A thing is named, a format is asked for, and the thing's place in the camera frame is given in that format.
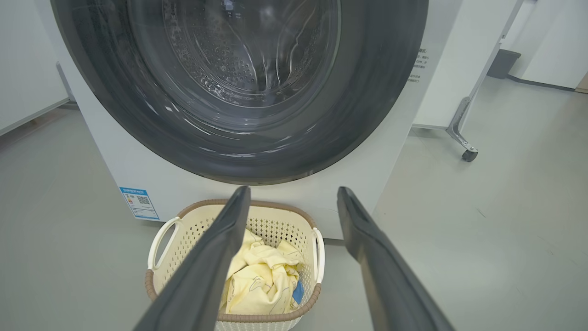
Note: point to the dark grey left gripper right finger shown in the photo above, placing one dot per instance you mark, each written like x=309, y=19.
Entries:
x=390, y=285

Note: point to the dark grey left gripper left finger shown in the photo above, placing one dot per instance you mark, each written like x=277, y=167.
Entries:
x=202, y=276

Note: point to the pale yellow printed clothes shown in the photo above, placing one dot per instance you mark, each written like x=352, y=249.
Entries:
x=262, y=280

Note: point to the dark round washing machine door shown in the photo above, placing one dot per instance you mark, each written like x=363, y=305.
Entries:
x=358, y=105

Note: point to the cream plastic laundry basket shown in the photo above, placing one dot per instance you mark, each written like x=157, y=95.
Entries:
x=197, y=230

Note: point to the white front-load washing machine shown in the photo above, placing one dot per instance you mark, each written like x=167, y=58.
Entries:
x=138, y=170

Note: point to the blue energy label sticker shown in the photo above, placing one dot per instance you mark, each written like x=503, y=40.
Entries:
x=139, y=203

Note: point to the black caster wheel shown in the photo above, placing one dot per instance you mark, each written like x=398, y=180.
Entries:
x=470, y=155

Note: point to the grey metal panel leg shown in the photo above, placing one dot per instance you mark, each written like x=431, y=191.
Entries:
x=457, y=122

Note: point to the white partition panel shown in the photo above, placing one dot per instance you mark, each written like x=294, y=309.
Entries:
x=459, y=55

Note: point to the dark grey floor box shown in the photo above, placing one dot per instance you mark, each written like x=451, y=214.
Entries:
x=503, y=64

